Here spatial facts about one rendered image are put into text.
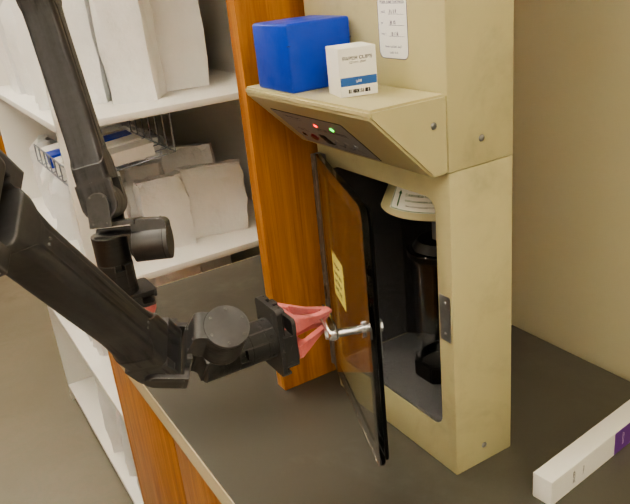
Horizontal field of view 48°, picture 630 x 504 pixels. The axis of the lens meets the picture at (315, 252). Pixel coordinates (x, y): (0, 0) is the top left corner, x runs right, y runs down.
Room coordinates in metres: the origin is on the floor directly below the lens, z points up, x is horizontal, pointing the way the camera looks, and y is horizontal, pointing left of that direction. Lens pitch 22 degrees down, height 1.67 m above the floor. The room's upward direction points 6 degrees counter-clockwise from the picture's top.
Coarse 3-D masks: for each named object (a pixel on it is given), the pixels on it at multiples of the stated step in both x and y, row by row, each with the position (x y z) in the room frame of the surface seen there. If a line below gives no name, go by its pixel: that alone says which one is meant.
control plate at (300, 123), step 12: (288, 120) 1.05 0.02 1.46; (300, 120) 1.01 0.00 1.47; (312, 120) 0.96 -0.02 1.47; (300, 132) 1.08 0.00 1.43; (312, 132) 1.03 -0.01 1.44; (324, 132) 0.98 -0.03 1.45; (336, 132) 0.94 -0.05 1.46; (348, 132) 0.90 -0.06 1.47; (324, 144) 1.05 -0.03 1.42; (348, 144) 0.96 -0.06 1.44; (360, 144) 0.91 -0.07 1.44; (372, 156) 0.93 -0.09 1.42
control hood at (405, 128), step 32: (256, 96) 1.05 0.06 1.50; (288, 96) 0.97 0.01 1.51; (320, 96) 0.93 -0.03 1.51; (384, 96) 0.88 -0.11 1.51; (416, 96) 0.86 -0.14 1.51; (352, 128) 0.87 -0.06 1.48; (384, 128) 0.81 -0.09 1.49; (416, 128) 0.83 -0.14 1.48; (384, 160) 0.91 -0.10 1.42; (416, 160) 0.83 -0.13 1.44
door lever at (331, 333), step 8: (320, 320) 0.90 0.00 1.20; (328, 320) 0.88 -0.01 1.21; (360, 320) 0.86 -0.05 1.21; (328, 328) 0.86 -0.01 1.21; (336, 328) 0.86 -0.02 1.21; (344, 328) 0.86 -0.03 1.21; (352, 328) 0.86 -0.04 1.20; (360, 328) 0.86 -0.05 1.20; (328, 336) 0.85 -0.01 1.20; (336, 336) 0.85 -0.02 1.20
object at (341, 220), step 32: (320, 160) 1.07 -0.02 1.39; (320, 192) 1.09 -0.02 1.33; (352, 192) 0.88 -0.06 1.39; (352, 224) 0.87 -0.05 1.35; (352, 256) 0.89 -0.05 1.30; (352, 288) 0.91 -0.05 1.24; (352, 320) 0.93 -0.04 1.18; (352, 352) 0.95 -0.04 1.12; (352, 384) 0.97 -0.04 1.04; (384, 448) 0.82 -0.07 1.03
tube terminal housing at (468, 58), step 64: (320, 0) 1.09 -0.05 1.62; (448, 0) 0.86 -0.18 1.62; (512, 0) 0.91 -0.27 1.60; (384, 64) 0.96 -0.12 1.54; (448, 64) 0.86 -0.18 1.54; (512, 64) 0.91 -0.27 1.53; (448, 128) 0.86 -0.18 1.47; (512, 128) 0.91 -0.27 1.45; (448, 192) 0.86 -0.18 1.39; (448, 256) 0.86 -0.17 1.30; (448, 384) 0.87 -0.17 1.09; (448, 448) 0.87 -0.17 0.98
